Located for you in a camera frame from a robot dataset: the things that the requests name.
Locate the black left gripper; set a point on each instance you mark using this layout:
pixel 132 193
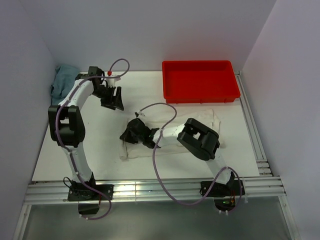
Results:
pixel 114 101

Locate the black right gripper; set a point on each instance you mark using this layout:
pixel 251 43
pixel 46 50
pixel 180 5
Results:
pixel 126 137

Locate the red plastic bin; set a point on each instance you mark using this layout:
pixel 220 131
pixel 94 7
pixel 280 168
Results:
pixel 199 82

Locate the white t shirt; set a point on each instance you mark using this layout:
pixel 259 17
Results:
pixel 168 143

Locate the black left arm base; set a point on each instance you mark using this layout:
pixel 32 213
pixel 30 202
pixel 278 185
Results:
pixel 77 192

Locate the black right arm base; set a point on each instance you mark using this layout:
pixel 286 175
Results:
pixel 226 194

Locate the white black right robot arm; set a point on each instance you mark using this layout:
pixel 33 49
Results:
pixel 198 139

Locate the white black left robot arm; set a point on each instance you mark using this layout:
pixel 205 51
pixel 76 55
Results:
pixel 66 124

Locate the teal folded cloth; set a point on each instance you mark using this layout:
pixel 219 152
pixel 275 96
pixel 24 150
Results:
pixel 63 82

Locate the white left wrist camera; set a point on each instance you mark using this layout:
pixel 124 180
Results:
pixel 111 79

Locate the aluminium rail frame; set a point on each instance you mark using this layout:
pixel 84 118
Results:
pixel 157 198

